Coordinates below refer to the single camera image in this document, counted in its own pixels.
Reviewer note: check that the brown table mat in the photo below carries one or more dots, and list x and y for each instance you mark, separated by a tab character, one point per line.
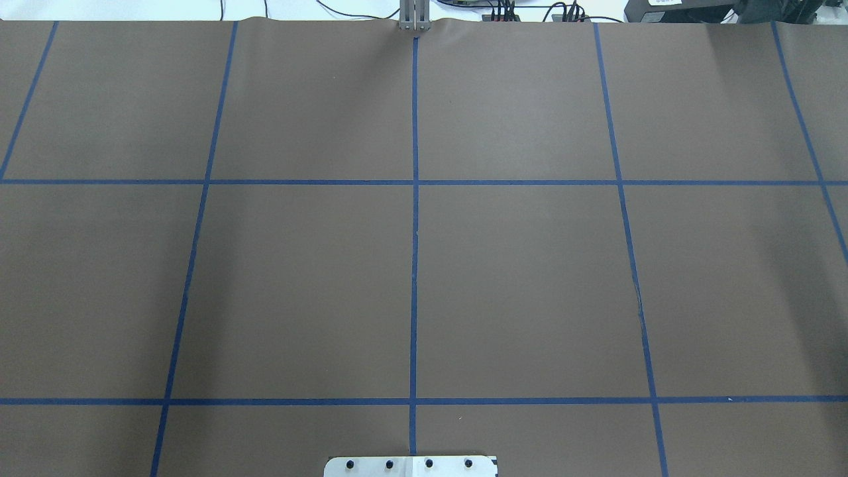
248	247

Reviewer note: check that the grey metal camera post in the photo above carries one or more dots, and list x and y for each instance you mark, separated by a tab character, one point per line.
414	15

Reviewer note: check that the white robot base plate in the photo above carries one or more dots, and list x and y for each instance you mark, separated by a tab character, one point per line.
439	465

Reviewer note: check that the black device on table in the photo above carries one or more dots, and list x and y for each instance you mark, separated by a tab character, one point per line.
742	12

